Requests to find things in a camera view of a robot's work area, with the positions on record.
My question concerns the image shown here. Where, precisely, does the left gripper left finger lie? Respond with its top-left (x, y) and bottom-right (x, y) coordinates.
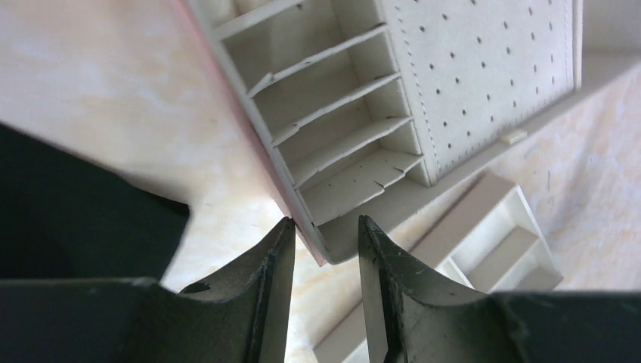
top-left (1, 217), bottom-right (296, 362)

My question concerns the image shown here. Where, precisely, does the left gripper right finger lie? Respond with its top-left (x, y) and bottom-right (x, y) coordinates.
top-left (358, 216), bottom-right (640, 362)

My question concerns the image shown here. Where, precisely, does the pink jewelry box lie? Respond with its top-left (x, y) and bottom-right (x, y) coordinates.
top-left (175, 1), bottom-right (640, 265)

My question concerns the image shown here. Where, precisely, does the black cloth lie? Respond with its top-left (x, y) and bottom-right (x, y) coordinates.
top-left (1, 126), bottom-right (190, 279)

